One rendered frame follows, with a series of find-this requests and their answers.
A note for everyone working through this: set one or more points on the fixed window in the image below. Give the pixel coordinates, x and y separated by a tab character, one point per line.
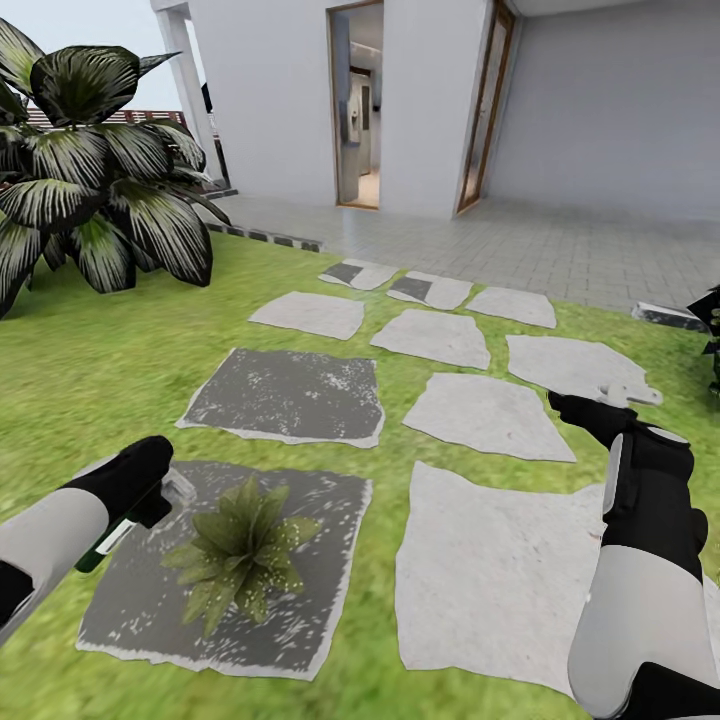
356	36

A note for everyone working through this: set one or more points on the door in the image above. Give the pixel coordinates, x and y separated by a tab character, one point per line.
498	50

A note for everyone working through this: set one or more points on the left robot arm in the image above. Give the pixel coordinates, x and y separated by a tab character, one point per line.
40	545

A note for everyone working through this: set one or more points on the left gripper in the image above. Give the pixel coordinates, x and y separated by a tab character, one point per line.
151	509

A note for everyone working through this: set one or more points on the pot plant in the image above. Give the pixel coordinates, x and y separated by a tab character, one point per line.
238	555

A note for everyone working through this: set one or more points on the insectifuge atomizer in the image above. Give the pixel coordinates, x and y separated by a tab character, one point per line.
106	543

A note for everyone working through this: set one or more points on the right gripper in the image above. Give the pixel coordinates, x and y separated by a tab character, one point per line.
585	413

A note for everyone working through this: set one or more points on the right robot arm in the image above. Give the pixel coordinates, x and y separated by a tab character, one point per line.
642	649

